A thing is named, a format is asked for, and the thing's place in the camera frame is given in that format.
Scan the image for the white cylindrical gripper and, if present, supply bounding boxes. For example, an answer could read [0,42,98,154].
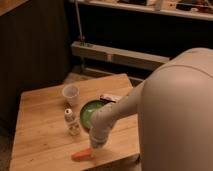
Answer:
[89,115,116,149]

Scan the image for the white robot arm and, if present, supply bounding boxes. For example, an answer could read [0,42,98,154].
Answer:
[89,48,213,171]

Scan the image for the green bowl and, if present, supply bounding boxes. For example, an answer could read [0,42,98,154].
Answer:
[80,100,106,132]

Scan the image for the small clear plastic bottle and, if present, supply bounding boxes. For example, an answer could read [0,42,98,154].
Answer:
[64,108,80,136]

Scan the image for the translucent plastic cup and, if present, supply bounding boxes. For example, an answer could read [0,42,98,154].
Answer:
[62,85,80,106]

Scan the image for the wooden table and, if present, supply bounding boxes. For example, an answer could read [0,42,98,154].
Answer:
[9,73,143,171]

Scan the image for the vertical metal pole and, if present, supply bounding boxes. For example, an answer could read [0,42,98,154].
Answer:
[74,0,85,45]

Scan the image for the background shelf with items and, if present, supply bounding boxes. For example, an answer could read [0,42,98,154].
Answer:
[69,0,213,21]

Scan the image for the grey metal rail beam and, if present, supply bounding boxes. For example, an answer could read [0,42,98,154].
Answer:
[71,41,169,71]

